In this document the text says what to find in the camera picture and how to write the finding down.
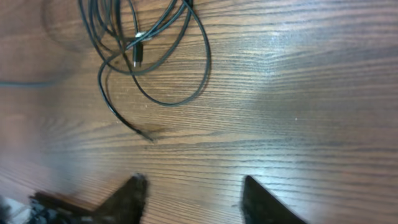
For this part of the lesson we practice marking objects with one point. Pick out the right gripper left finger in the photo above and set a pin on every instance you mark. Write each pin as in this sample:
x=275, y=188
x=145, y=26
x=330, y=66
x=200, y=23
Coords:
x=125, y=206

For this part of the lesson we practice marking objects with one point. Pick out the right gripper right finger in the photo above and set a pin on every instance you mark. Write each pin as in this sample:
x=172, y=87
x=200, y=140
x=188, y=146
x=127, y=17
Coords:
x=259, y=206

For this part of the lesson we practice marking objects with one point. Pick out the black USB cable thin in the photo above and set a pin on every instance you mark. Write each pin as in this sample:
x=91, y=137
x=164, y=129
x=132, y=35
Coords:
x=201, y=70

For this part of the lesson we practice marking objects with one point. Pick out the black USB cable thick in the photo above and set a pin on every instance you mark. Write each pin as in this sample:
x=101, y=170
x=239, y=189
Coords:
x=121, y=53

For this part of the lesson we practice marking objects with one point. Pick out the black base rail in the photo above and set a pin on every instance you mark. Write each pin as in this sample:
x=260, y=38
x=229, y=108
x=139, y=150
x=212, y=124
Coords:
x=43, y=209

